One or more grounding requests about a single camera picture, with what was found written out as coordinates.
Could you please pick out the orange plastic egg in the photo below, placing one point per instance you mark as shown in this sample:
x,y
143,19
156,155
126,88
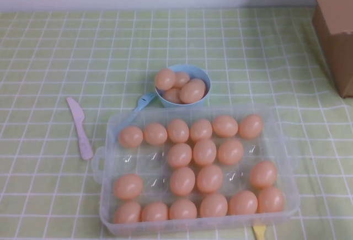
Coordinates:
x,y
242,202
209,178
271,200
177,130
204,152
130,136
201,130
213,205
250,126
128,186
127,213
179,155
192,91
154,212
225,126
172,96
230,151
182,209
155,133
182,79
165,79
182,181
263,174

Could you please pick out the clear plastic egg box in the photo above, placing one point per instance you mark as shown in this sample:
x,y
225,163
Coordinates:
x,y
154,162

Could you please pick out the brown cardboard box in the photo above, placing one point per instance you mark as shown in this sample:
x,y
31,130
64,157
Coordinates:
x,y
339,58

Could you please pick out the light blue round bowl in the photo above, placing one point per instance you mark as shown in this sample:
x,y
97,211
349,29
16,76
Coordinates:
x,y
168,103

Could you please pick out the light blue plastic fork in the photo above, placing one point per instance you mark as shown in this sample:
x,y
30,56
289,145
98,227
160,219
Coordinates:
x,y
143,102

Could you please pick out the pale pink plastic knife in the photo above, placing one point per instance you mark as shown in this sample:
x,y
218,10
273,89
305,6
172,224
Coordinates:
x,y
82,138

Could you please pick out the green checked tablecloth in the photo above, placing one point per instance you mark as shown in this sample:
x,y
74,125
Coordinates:
x,y
55,58

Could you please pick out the yellow plastic utensil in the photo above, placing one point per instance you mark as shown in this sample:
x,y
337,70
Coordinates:
x,y
259,233

